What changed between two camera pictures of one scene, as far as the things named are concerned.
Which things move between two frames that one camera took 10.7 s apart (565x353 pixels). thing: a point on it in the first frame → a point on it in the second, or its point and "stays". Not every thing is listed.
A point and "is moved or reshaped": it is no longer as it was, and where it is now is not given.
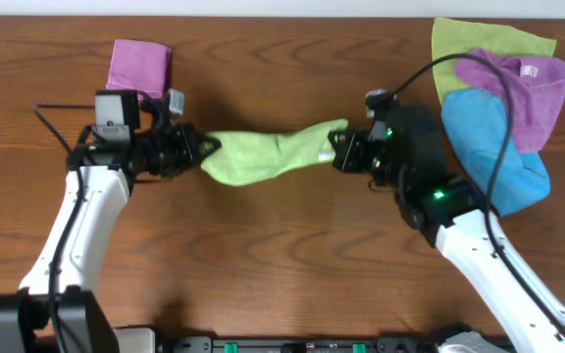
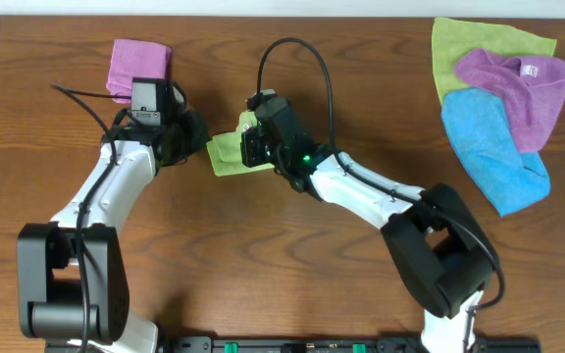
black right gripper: (355, 142) → (248, 140)
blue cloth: (476, 121) stays
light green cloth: (251, 157) is moved or reshaped
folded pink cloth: (141, 67) stays
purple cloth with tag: (537, 86) stays
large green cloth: (452, 37) stays
